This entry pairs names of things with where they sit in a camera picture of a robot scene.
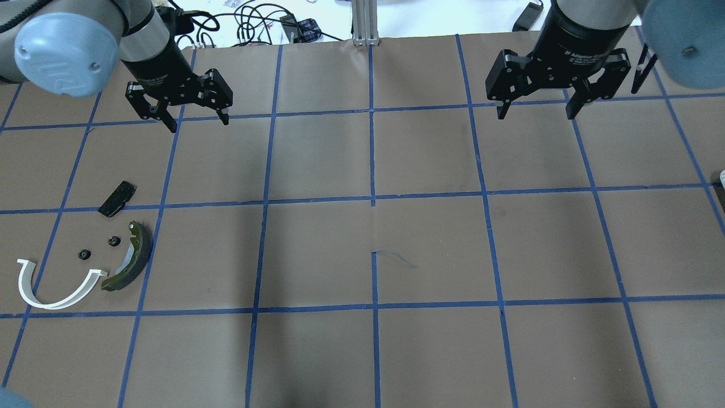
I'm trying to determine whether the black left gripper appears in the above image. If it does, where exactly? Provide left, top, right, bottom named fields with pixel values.
left=122, top=40, right=233, bottom=133

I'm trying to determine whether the aluminium frame post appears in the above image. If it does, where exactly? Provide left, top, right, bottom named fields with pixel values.
left=349, top=0, right=380, bottom=46

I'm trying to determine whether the black brake pad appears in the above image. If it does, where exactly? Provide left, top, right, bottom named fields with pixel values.
left=97, top=180, right=137, bottom=218

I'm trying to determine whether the white curved plastic bracket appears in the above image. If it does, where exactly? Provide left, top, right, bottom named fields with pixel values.
left=16, top=258, right=108, bottom=312

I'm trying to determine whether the green curved brake shoe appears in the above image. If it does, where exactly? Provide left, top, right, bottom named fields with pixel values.
left=101, top=220, right=153, bottom=292

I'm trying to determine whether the black power adapter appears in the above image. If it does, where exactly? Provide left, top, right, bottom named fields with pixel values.
left=511, top=1, right=544, bottom=32

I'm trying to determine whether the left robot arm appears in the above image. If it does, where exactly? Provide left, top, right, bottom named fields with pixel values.
left=1, top=1, right=233, bottom=132

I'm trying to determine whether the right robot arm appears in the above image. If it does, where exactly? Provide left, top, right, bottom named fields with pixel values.
left=485, top=1, right=724, bottom=120

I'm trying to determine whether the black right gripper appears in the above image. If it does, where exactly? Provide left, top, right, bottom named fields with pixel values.
left=485, top=6, right=632, bottom=120

